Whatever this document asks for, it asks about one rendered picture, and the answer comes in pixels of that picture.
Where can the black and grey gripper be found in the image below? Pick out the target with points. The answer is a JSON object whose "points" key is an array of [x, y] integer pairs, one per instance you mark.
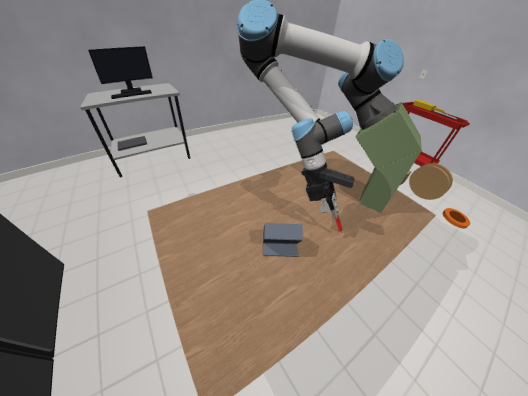
{"points": [[318, 189]]}

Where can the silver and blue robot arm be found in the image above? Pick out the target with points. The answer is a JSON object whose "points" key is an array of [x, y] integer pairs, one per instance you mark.
{"points": [[264, 33]]}

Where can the dark grey sloped panel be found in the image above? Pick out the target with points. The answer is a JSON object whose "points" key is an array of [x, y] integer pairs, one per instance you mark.
{"points": [[290, 233]]}

